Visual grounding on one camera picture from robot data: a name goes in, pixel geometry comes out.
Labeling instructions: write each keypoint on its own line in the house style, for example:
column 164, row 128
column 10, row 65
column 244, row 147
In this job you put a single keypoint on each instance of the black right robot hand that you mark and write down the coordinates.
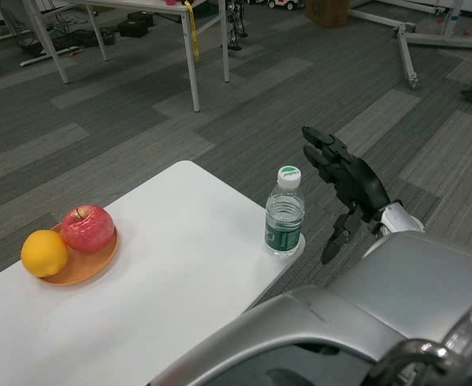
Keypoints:
column 356, row 181

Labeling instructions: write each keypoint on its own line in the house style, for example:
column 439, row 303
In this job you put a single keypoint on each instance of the clear water bottle green label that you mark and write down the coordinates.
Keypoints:
column 284, row 237

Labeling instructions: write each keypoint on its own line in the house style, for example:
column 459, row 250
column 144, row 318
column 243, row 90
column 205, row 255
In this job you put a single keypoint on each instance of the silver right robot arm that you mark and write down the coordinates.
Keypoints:
column 404, row 261

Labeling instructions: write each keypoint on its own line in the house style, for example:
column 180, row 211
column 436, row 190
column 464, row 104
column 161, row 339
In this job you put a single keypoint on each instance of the plain brown cardboard box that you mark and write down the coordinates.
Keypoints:
column 328, row 12

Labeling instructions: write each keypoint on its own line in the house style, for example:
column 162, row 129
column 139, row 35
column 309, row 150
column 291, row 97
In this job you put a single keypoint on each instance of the silver robot chest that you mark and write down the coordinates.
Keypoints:
column 259, row 333

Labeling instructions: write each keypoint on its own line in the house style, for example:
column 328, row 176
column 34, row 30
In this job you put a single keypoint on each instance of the long white table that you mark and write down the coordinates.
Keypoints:
column 194, row 88

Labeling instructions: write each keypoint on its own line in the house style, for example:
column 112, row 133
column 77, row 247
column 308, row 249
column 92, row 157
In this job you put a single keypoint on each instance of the white toy car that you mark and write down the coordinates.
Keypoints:
column 284, row 3

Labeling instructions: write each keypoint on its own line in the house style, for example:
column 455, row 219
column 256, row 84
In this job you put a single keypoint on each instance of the silver black humanoid robot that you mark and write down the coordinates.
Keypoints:
column 235, row 24

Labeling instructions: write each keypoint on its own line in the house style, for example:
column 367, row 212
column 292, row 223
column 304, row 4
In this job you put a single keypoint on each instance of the yellow tape measure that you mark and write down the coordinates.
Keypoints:
column 193, row 32

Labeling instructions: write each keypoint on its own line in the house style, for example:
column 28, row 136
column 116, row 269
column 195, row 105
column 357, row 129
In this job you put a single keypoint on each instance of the black floor box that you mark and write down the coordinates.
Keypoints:
column 141, row 17
column 133, row 29

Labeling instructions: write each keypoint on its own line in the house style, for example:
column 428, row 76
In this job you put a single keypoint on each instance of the red apple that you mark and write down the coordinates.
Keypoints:
column 87, row 229

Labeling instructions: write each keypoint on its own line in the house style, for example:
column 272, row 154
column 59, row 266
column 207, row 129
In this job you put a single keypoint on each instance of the orange plastic plate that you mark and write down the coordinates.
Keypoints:
column 91, row 265

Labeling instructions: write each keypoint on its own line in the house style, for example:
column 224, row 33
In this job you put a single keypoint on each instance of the yellow lemon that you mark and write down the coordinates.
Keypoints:
column 44, row 253

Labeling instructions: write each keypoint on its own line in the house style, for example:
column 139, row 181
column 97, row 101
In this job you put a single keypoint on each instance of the white standing desk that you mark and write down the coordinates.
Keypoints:
column 49, row 56

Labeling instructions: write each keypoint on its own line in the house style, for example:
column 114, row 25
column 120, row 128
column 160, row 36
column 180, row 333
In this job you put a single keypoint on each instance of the white metal stand frame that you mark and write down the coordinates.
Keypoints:
column 405, row 54

